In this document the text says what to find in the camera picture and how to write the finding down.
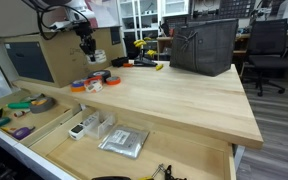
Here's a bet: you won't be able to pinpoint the white tube with red cap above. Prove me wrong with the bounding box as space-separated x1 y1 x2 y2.
13 109 32 118

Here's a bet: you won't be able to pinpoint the black office chair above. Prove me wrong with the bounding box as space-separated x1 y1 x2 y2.
242 18 288 98

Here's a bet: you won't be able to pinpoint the purple tape measure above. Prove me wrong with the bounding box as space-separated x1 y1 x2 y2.
11 125 37 141

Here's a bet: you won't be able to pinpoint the long black clamp orange tip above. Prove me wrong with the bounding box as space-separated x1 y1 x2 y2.
122 56 158 68

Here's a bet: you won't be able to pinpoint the silver antistatic bag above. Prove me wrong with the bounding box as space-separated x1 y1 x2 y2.
97 124 151 160

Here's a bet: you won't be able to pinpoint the dark grey tote bag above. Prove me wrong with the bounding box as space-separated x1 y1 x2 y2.
169 18 240 78

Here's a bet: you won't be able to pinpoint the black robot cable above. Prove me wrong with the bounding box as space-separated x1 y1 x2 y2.
21 0 92 42

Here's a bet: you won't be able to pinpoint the green plastic bottle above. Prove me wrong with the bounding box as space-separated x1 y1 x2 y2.
6 101 32 110

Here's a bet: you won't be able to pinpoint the cardboard box with dark panel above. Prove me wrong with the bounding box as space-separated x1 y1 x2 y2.
0 26 127 89

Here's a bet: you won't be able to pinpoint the black pegboard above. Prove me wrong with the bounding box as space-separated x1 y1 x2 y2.
218 0 257 19

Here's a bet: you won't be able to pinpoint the black tape roll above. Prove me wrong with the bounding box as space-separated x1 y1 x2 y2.
87 69 112 83

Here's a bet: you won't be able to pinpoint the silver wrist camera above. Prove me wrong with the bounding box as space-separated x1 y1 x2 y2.
49 19 85 32

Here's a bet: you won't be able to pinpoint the wooden drawer holding plastic bags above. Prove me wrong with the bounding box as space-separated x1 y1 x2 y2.
13 106 237 180

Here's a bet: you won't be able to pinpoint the red and white tape roll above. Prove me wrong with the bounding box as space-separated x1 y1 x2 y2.
83 75 104 94

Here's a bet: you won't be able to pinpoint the white shelving unit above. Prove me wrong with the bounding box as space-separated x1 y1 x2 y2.
117 0 192 43

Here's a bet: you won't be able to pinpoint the white pulse oximeter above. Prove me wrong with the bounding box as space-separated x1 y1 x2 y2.
68 123 87 141

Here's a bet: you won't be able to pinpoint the black and yellow pliers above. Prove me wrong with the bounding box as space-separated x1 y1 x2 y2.
137 163 188 180

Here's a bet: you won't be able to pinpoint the orange tape roll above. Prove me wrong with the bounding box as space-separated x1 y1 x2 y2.
105 75 122 86

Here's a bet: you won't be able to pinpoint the yellow clamp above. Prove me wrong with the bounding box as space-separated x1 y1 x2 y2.
132 38 146 50
145 49 158 58

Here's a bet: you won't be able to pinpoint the clear plastic box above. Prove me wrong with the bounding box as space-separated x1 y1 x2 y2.
83 110 117 140

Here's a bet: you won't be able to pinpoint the wooden drawer holding tape rolls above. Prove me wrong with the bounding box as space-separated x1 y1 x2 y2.
0 88 85 158

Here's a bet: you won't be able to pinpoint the grey duct tape roll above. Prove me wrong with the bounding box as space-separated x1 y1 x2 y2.
28 96 56 114

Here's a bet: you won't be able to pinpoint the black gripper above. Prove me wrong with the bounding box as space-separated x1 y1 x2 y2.
73 21 98 57

